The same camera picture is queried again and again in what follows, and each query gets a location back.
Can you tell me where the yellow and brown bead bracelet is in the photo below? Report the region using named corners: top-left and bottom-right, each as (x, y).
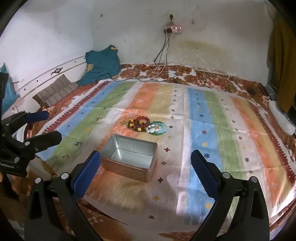
top-left (122, 119), bottom-right (149, 133)

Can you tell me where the dark red bead bracelet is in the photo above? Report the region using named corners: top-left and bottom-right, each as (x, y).
top-left (132, 116), bottom-right (152, 129)

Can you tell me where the light blue bead bracelet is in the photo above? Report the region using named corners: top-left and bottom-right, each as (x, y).
top-left (146, 122), bottom-right (164, 135)

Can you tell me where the green jade bangle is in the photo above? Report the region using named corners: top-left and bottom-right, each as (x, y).
top-left (146, 121), bottom-right (166, 136)

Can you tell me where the striped brown pillow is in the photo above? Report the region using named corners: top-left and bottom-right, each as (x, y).
top-left (33, 75), bottom-right (78, 108)

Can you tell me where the brown floral bedsheet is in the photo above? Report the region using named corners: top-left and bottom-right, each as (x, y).
top-left (0, 63), bottom-right (296, 241)

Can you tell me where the teal garment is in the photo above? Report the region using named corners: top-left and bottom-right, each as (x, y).
top-left (77, 45), bottom-right (121, 86)

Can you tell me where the colourful striped mat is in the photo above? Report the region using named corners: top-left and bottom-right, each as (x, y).
top-left (38, 81), bottom-right (295, 231)

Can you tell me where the silver metal tin box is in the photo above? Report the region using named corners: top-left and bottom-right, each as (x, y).
top-left (100, 134), bottom-right (158, 183)

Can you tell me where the white rolled cloth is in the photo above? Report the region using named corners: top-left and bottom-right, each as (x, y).
top-left (268, 100), bottom-right (295, 136)

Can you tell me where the mustard hanging garment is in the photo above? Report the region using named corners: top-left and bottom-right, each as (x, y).
top-left (268, 14), bottom-right (295, 112)

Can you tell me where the pink power strip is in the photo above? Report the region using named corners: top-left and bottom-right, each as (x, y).
top-left (165, 23), bottom-right (183, 34)

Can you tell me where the black power cable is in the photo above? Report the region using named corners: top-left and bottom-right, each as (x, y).
top-left (98, 14), bottom-right (178, 82)

